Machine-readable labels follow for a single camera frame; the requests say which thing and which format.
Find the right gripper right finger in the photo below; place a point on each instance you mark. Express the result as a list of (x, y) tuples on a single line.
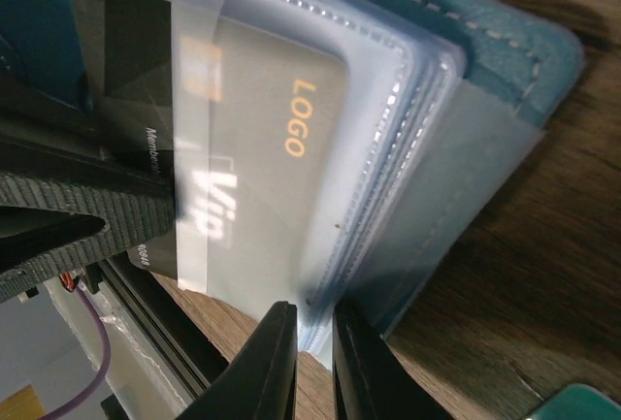
[(369, 381)]

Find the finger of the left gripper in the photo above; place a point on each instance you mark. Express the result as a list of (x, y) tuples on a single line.
[(70, 224)]

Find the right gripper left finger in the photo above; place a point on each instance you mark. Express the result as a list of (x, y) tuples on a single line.
[(260, 383)]

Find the black VIP card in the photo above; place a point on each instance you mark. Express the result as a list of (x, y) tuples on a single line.
[(238, 119)]

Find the blue leather card holder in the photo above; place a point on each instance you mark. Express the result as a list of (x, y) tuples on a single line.
[(444, 99)]

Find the teal VIP card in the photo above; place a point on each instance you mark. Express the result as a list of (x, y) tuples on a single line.
[(577, 401)]

